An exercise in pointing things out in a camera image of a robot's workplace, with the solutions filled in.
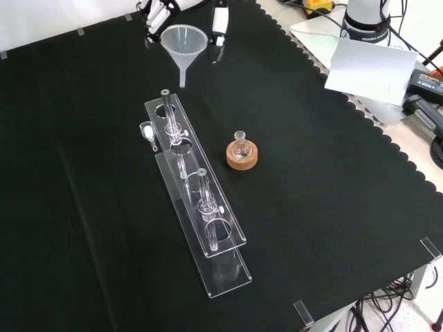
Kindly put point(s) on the small glass round-bottom flask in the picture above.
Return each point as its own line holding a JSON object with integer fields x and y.
{"x": 241, "y": 147}

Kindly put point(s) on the white pale board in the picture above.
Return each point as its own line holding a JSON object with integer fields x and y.
{"x": 370, "y": 69}

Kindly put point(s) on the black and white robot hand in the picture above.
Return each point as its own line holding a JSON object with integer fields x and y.
{"x": 155, "y": 17}

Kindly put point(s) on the white table frame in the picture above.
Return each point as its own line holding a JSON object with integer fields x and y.
{"x": 420, "y": 280}

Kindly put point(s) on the black bench cloth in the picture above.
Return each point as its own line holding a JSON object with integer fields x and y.
{"x": 311, "y": 207}

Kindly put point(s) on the clear plastic funnel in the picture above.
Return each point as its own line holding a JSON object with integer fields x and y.
{"x": 183, "y": 43}

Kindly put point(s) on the clear acrylic cloth clamp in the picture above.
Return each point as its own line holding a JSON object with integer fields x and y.
{"x": 304, "y": 313}
{"x": 431, "y": 248}

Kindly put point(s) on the black power adapter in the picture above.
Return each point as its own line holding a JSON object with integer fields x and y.
{"x": 427, "y": 83}

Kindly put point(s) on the clear acrylic funnel stand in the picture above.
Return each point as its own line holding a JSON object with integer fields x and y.
{"x": 221, "y": 273}

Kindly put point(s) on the yellow stop button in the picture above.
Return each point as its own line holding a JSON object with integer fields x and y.
{"x": 316, "y": 5}

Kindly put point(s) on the black tripod leg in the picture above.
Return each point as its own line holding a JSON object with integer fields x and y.
{"x": 432, "y": 53}

